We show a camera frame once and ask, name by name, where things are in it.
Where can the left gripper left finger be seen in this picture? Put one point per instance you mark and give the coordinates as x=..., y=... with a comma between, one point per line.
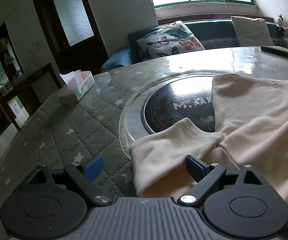
x=80, y=178

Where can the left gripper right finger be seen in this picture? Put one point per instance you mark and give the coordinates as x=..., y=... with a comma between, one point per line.
x=208, y=180

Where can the cream knit garment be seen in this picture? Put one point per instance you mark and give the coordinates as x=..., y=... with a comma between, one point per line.
x=251, y=121

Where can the black round induction cooktop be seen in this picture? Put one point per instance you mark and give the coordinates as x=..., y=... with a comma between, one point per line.
x=186, y=97

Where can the tissue box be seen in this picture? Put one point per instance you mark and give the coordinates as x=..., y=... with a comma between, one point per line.
x=77, y=84

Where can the dark wooden display cabinet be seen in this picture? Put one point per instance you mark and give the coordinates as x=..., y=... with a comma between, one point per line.
x=18, y=99

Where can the blue sofa cushion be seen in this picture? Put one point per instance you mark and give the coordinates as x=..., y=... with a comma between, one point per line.
x=120, y=58

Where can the butterfly print pillow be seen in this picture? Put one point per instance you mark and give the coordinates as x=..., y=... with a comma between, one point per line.
x=175, y=38

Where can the teal sofa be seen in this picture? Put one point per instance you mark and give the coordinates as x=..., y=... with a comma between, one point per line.
x=213, y=34

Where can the black remote control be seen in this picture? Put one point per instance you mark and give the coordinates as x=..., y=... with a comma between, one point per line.
x=274, y=51

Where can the white plain pillow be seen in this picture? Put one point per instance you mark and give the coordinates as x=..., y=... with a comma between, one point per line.
x=251, y=31

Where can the dark wooden door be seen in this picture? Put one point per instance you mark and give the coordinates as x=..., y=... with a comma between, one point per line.
x=72, y=34

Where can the husky plush toy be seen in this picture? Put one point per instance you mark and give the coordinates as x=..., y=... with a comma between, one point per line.
x=281, y=24

